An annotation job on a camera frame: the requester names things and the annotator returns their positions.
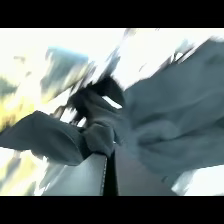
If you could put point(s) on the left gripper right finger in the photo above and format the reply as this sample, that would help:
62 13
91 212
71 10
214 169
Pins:
140 180

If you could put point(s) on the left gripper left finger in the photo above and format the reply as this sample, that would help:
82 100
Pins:
83 178

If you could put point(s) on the grey garment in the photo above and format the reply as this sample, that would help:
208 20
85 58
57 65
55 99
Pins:
173 113

